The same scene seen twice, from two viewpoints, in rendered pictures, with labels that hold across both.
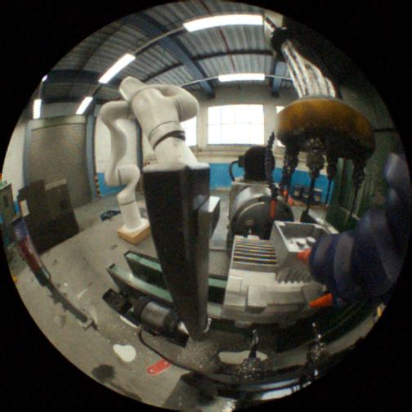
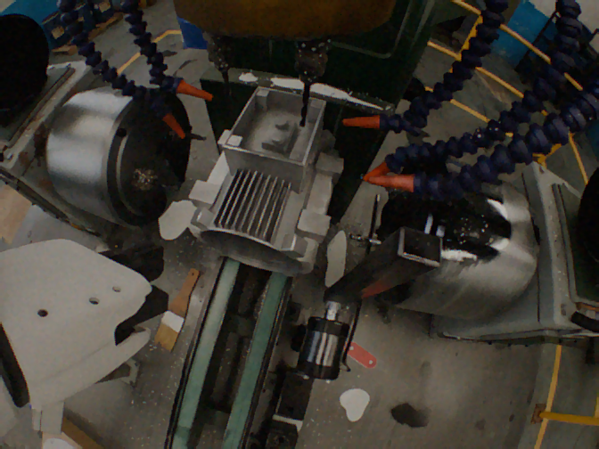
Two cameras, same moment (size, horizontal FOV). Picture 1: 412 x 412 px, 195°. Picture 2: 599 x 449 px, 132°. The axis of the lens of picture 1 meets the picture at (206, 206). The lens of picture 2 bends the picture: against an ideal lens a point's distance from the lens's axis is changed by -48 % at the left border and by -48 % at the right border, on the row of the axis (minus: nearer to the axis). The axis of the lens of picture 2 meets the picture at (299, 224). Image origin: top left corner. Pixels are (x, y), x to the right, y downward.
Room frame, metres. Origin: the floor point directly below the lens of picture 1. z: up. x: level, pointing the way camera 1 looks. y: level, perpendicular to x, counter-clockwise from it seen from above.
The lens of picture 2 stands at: (0.13, 0.05, 1.37)
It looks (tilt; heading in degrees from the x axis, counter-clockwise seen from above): 67 degrees down; 258
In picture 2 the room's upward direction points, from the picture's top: 12 degrees clockwise
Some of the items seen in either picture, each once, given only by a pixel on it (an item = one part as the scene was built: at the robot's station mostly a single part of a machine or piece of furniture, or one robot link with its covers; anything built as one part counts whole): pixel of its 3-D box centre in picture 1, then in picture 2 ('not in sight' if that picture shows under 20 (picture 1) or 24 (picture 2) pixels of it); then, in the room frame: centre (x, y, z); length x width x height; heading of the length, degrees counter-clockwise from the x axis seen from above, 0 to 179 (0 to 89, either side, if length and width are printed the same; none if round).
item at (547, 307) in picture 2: not in sight; (529, 277); (-0.43, 0.01, 0.99); 0.35 x 0.31 x 0.37; 165
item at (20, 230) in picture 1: (20, 229); not in sight; (0.00, 0.45, 1.19); 0.06 x 0.06 x 0.04
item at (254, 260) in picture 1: (270, 280); (269, 196); (0.15, -0.15, 1.02); 0.20 x 0.19 x 0.19; 74
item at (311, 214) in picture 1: (315, 288); (294, 142); (0.11, -0.30, 0.97); 0.30 x 0.11 x 0.34; 165
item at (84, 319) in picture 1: (48, 284); not in sight; (0.00, 0.45, 1.01); 0.08 x 0.08 x 0.42; 75
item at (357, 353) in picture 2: (159, 367); (360, 355); (-0.05, 0.12, 0.81); 0.09 x 0.03 x 0.02; 140
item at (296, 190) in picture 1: (306, 195); (80, 19); (3.66, -4.00, 0.37); 1.20 x 0.80 x 0.74; 65
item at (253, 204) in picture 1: (257, 212); (103, 149); (0.49, -0.24, 1.04); 0.37 x 0.25 x 0.25; 165
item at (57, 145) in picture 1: (60, 163); not in sight; (2.90, 6.30, 2.18); 3.84 x 0.51 x 4.35; 160
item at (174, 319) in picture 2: not in sight; (177, 309); (0.36, 0.03, 0.80); 0.21 x 0.05 x 0.01; 69
